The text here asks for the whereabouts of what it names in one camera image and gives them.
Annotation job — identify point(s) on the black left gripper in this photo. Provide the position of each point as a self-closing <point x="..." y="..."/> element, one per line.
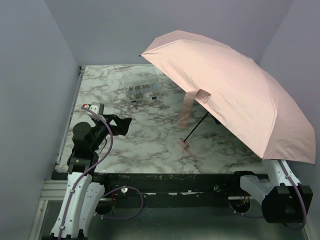
<point x="113" y="122"/>

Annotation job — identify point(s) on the pink folding umbrella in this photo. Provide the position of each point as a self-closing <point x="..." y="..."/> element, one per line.
<point x="242" y="96"/>

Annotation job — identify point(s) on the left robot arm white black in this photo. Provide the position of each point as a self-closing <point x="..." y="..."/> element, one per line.
<point x="84" y="191"/>

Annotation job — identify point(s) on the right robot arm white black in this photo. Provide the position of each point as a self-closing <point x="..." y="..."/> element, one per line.
<point x="283" y="199"/>

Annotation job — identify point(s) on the clear plastic organizer box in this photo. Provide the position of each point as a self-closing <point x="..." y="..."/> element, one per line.
<point x="142" y="91"/>

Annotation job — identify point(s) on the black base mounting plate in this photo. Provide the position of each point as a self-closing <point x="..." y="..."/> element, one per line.
<point x="164" y="190"/>

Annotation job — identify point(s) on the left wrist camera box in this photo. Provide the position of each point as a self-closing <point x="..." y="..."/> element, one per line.
<point x="95" y="108"/>

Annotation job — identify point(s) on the aluminium frame rail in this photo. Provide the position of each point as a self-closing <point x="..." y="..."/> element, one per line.
<point x="52" y="190"/>

